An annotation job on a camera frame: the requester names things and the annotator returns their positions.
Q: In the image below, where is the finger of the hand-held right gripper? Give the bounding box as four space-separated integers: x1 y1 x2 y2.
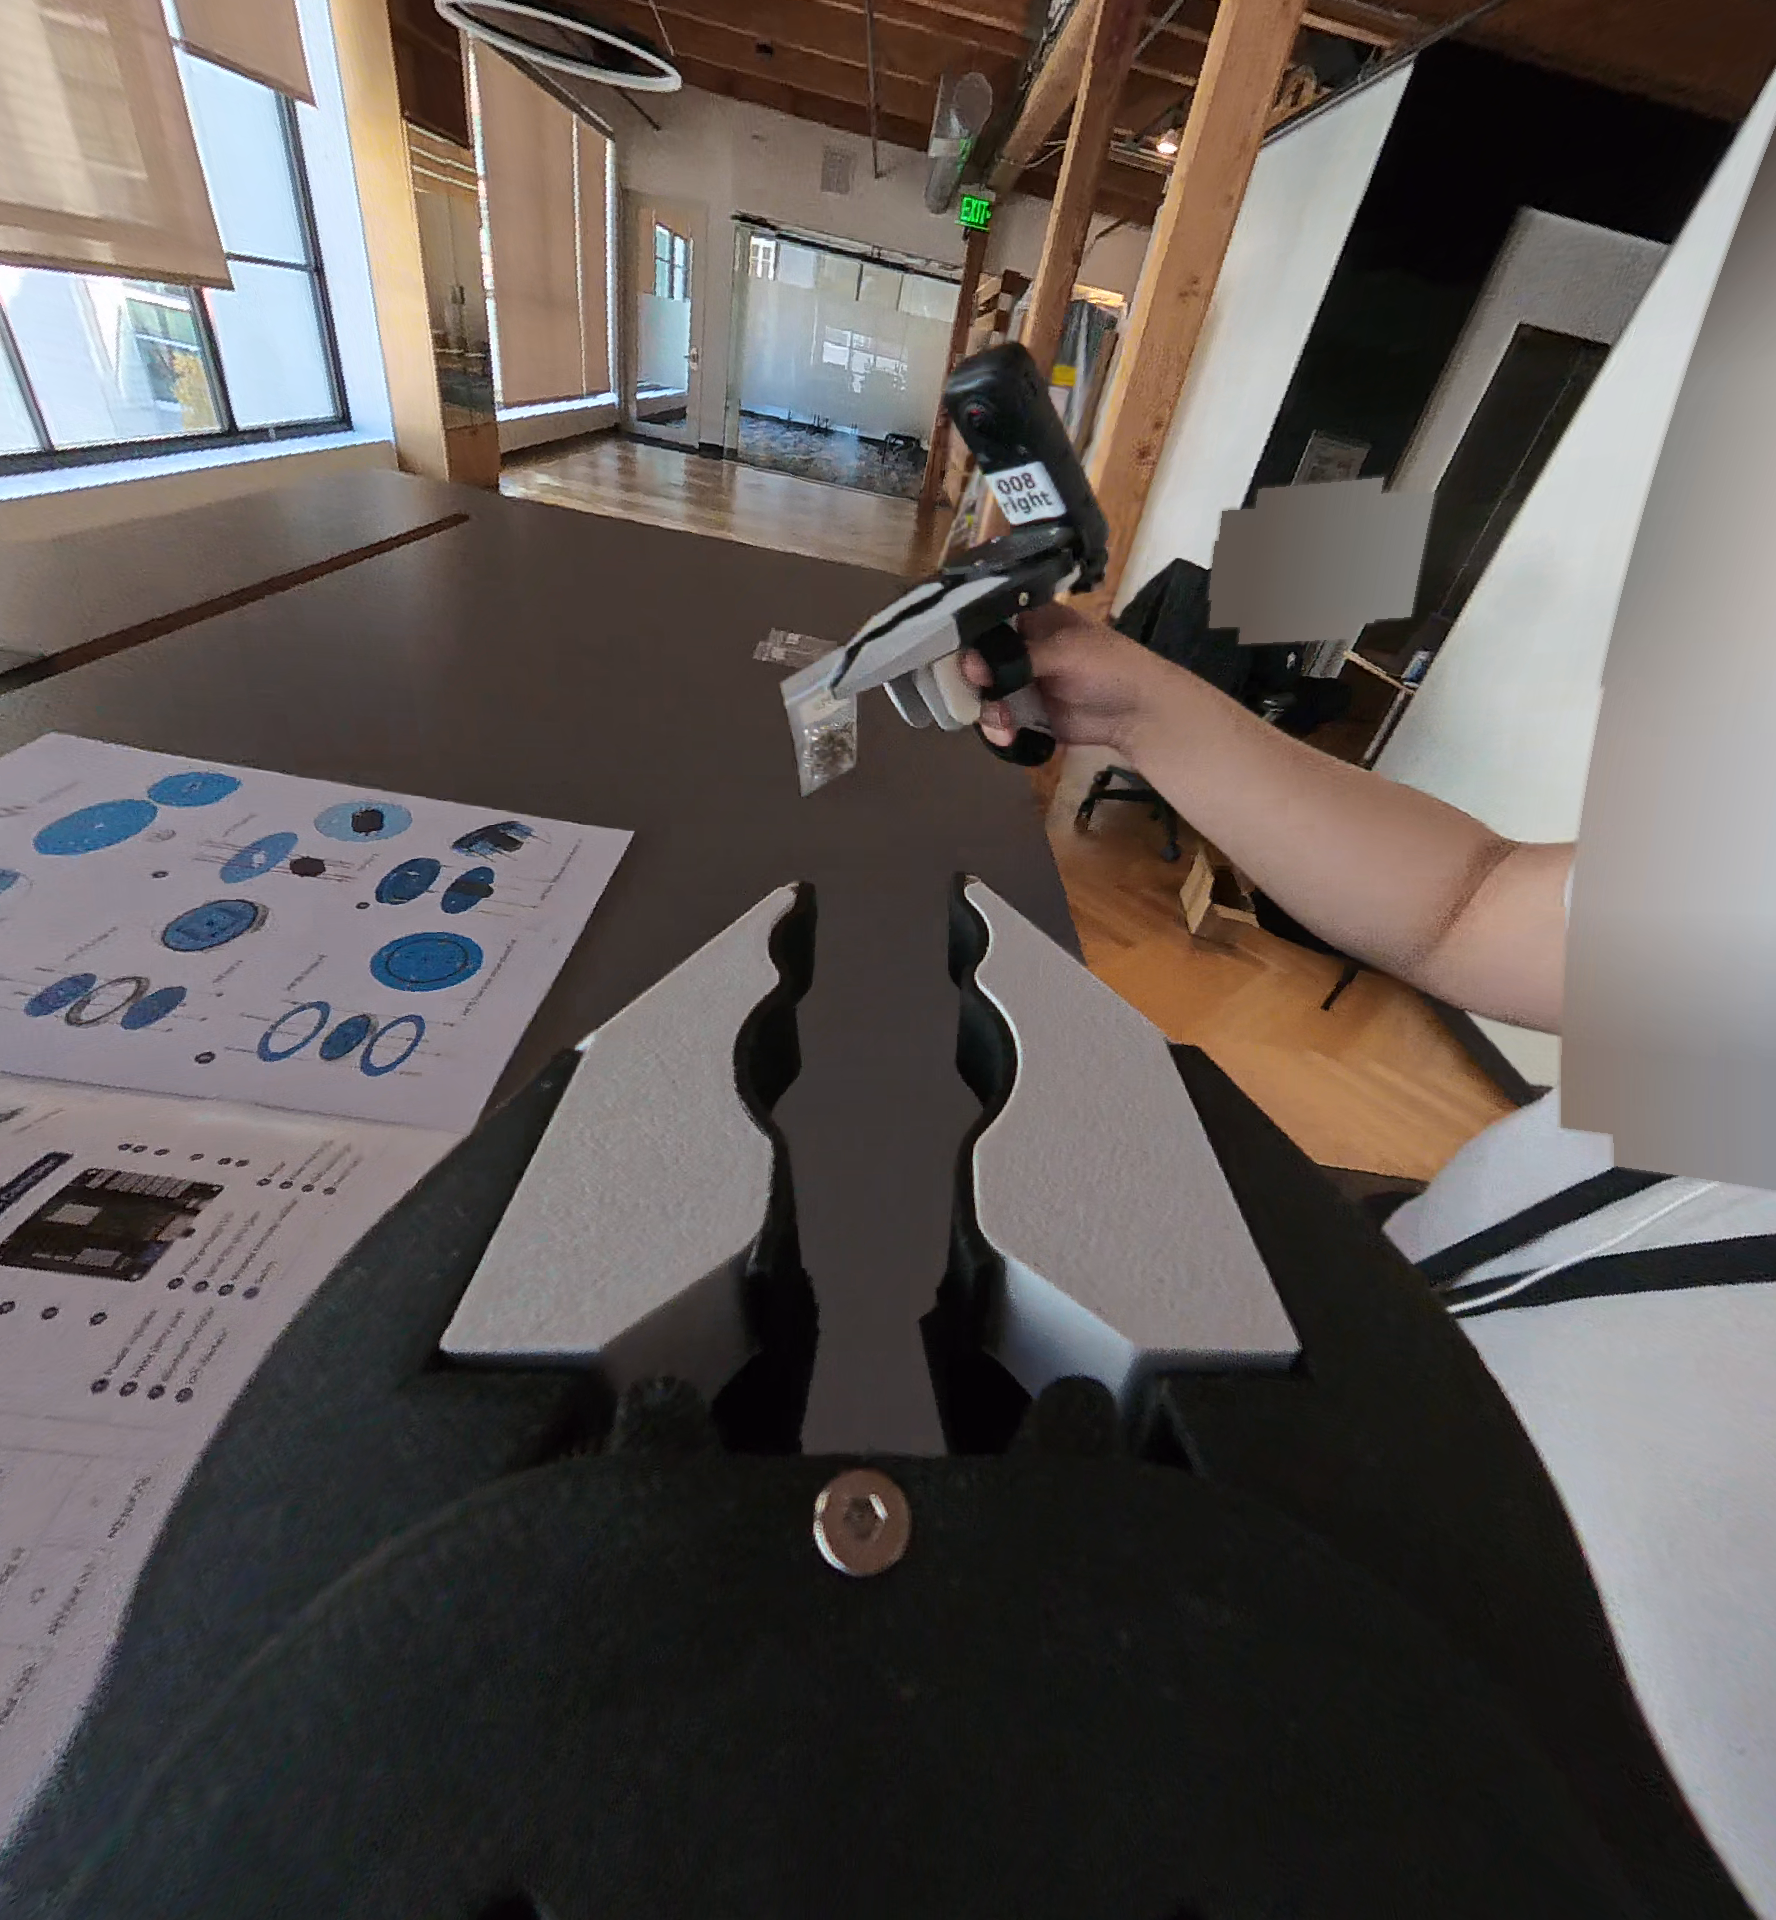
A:
824 587 983 704
837 571 983 656

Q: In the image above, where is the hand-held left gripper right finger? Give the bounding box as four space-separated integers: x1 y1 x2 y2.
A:
922 874 1307 1454

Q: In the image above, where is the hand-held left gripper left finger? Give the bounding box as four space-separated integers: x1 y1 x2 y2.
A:
440 883 820 1454

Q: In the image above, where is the instruction manual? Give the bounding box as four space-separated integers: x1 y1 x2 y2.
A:
0 731 636 1900

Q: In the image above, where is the person's right forearm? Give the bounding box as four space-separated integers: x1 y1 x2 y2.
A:
1113 646 1581 1038

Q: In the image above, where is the person's right hand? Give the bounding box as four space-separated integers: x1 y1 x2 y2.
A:
1010 597 1156 754

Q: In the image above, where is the frosted glass partition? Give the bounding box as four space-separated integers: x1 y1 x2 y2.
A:
731 217 970 471

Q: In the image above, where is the open cardboard box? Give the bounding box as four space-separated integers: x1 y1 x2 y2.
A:
1179 835 1270 942

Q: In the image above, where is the white glass door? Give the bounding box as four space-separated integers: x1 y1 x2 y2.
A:
627 195 713 445

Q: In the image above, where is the beige roller blind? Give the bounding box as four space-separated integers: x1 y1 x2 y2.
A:
169 0 320 107
0 0 233 292
468 45 618 409

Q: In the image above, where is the person's white shirt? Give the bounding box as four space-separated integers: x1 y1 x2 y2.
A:
1382 1096 1776 1920

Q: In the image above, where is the window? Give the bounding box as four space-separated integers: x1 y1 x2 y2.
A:
0 0 353 478

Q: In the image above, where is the wooden post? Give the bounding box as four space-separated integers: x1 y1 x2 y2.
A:
1084 0 1309 603
1012 0 1137 384

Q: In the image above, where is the silver air duct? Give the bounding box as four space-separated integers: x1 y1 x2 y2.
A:
927 71 997 204

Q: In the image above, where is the ring ceiling lamp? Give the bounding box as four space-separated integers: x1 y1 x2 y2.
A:
437 0 683 96

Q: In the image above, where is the black lanyard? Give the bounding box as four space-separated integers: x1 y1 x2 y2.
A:
1413 1167 1776 1321

